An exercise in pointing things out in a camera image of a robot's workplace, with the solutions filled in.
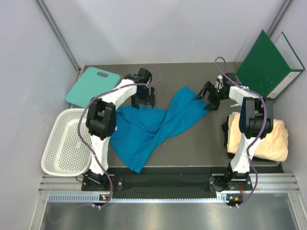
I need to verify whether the blue t shirt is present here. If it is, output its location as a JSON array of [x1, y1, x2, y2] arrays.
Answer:
[[110, 87, 208, 173]]

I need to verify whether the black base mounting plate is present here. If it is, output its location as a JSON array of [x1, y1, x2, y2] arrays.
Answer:
[[81, 173, 252, 198]]

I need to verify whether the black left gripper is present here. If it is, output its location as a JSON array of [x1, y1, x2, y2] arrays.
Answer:
[[131, 86, 154, 109]]

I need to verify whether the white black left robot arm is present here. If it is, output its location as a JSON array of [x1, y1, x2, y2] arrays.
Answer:
[[82, 68, 155, 191]]

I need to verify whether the grey slotted cable duct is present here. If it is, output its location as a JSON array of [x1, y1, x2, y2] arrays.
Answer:
[[48, 193, 239, 204]]

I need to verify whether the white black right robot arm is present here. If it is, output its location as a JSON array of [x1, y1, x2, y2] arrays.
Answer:
[[194, 73, 273, 192]]

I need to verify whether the green lever arch binder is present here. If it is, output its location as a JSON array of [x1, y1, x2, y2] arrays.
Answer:
[[236, 31, 305, 99]]

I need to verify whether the cream folded t shirt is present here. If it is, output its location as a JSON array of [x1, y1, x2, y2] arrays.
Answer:
[[226, 112, 288, 162]]

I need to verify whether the aluminium frame rail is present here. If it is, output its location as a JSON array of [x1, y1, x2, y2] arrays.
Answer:
[[34, 0, 81, 72]]

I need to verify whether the teal cutting board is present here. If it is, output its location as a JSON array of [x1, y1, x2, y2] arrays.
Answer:
[[65, 67, 121, 108]]

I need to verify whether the white blue marker pen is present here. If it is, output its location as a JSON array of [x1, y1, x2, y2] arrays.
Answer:
[[230, 103, 240, 108]]

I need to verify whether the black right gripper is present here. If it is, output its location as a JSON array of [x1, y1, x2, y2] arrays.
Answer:
[[194, 81, 228, 111]]

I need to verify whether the white perforated plastic basket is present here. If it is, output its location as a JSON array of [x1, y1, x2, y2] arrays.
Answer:
[[41, 108, 92, 177]]

